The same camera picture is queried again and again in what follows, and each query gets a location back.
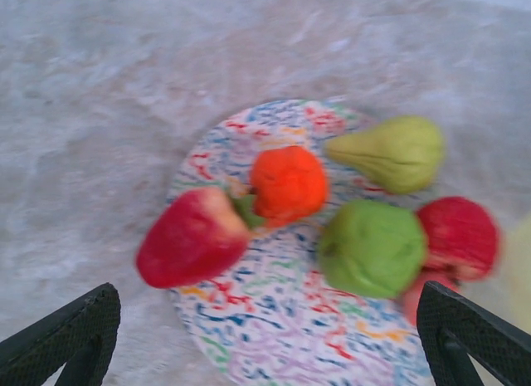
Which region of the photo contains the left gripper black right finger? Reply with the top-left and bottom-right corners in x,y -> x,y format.
417,281 -> 531,386

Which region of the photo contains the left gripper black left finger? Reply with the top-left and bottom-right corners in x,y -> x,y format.
0,282 -> 121,386

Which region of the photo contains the yellow-green avocado print plastic bag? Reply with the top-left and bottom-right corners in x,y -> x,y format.
499,217 -> 531,333

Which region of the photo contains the green apple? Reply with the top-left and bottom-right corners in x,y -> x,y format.
318,199 -> 428,300

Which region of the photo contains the elongated red apple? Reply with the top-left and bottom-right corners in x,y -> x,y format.
135,186 -> 252,290

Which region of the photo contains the orange tangerine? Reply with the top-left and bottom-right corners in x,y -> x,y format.
250,144 -> 329,228

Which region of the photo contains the round red apple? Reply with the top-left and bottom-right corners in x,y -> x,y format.
414,196 -> 502,281

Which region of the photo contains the colourful patterned plate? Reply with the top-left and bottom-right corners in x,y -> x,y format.
165,98 -> 441,386

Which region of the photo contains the green pear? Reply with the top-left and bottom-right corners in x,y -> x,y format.
324,115 -> 446,195

